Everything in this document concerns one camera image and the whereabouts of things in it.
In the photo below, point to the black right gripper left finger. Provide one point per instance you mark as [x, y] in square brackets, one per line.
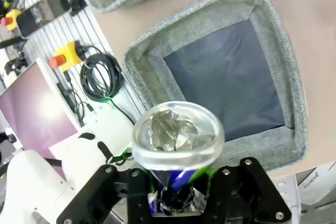
[105, 195]

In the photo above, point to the white framed computer monitor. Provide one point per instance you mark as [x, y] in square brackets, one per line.
[34, 108]

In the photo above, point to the yellow emergency stop red button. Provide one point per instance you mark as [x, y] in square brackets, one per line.
[10, 19]
[67, 54]

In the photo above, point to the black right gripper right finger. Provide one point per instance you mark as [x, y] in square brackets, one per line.
[252, 190]

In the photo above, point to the black flat control device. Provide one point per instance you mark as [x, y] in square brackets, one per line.
[39, 14]

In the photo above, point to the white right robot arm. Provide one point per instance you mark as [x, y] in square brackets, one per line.
[34, 182]

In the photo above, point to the small black plug box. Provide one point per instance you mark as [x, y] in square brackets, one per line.
[78, 3]

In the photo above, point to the white Robotiq printed box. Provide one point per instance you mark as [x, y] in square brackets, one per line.
[317, 182]

